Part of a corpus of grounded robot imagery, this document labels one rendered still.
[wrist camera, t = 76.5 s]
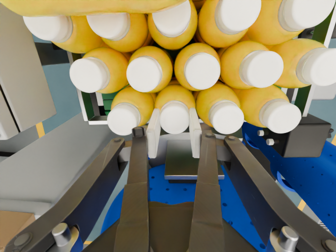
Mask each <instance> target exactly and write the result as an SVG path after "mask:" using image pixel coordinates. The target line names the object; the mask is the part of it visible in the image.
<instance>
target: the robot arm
mask: <svg viewBox="0 0 336 252"><path fill-rule="evenodd" d="M160 131H161V125H160V109H158V108H155V109H154V110H153V113H152V116H151V119H150V121H149V124H148V125H142V126H136V127H134V128H132V129H131V132H132V140H128V141H125V139H124V138H122V137H116V138H114V139H112V140H111V141H110V142H109V143H108V144H107V145H106V147H105V148H104V149H103V150H102V151H101V152H100V153H99V155H98V156H97V157H96V158H95V159H94V160H93V162H92V163H91V164H90V165H89V166H88V167H87V169H86V170H85V171H84V172H83V173H82V174H81V175H80V177H79V178H78V179H77V180H76V181H75V182H74V184H73V185H72V186H71V187H70V188H69V189H68V190H67V192H66V193H65V194H64V195H63V196H62V197H61V199H60V200H59V201H58V202H57V203H56V204H55V205H54V206H53V207H52V208H51V209H49V210H48V211H47V212H45V213H44V214H43V215H41V216H40V217H39V218H38V219H36V220H35V221H34V222H32V223H31V224H30V225H28V226H27V227H26V228H24V229H23V230H22V231H21V232H19V233H18V234H17V235H15V236H14V237H13V238H12V239H11V240H10V241H9V242H8V244H7V245H6V246H5V249H4V252H259V251H258V250H257V249H256V248H255V247H254V246H252V245H251V244H250V243H249V242H248V241H247V240H246V239H245V238H244V237H243V236H242V235H241V234H240V233H238V232H237V231H236V230H235V229H234V228H233V227H232V226H231V225H230V224H229V223H228V222H227V221H225V220H224V219H223V218H222V204H221V190H220V185H219V178H218V160H221V162H222V164H223V166H224V168H225V170H226V172H227V174H228V176H229V178H230V180H231V182H232V184H233V186H234V188H235V190H236V192H237V194H238V196H239V198H240V200H241V202H242V204H243V206H244V208H245V210H246V212H247V214H248V216H249V217H250V219H251V221H252V223H253V225H254V227H255V229H256V231H257V233H258V235H259V237H260V238H261V240H262V242H263V243H264V245H265V246H266V249H265V252H336V237H335V236H334V235H332V234H331V233H330V232H329V231H327V230H326V229H325V228H323V227H322V226H321V225H319V224H318V223H317V222H316V221H314V220H313V219H312V218H310V217H309V216H308V215H306V214H305V213H304V212H303V211H301V210H300V209H299V208H297V206H296V205H295V204H294V203H293V202H292V200H291V199H290V198H289V197H288V196H287V195H286V193H285V192H284V191H283V190H282V189H281V188H280V186H279V185H278V184H277V183H276V182H275V180H274V179H273V178H272V177H271V176H270V175H269V173H268V172H267V171H266V170H265V169H264V168H263V166H262V165H261V164H260V163H259V162H258V161H257V159H256V158H255V157H254V156H253V155H252V153H251V152H250V151H249V150H248V149H247V148H246V146H245V145H244V144H243V143H242V142H241V141H240V139H239V138H237V137H235V136H232V135H231V136H225V137H224V140H223V139H218V138H216V135H215V134H213V133H212V131H211V128H210V126H209V125H208V124H200V123H199V119H198V115H197V112H196V109H195V108H194V107H191V108H190V109H189V133H190V141H191V149H192V157H194V158H199V164H198V173H197V182H196V187H195V196H194V201H186V202H182V203H177V204H167V203H162V202H158V201H151V200H150V181H149V161H148V157H149V158H155V157H156V156H157V150H158V144H159V138H160ZM128 161H129V168H128V176H127V184H125V185H124V190H123V197H122V204H121V211H120V218H119V219H118V220H117V221H115V222H114V223H113V224H112V225H111V226H110V227H109V228H107V229H106V230H105V231H104V232H103V233H102V234H101V235H99V236H98V237H97V238H96V239H95V240H94V241H93V242H91V243H90V244H89V245H88V246H87V247H86V248H84V249H83V244H84V242H85V241H86V240H87V238H88V237H89V235H90V233H91V232H92V230H93V228H94V226H95V224H96V222H97V220H98V219H99V217H100V215H101V213H102V211H103V209H104V207H105V205H106V204H107V202H108V200H109V198H110V196H111V194H112V192H113V190H114V189H115V187H116V185H117V183H118V181H119V179H120V177H121V175H122V174H123V172H124V170H125V168H126V166H127V164H128Z"/></svg>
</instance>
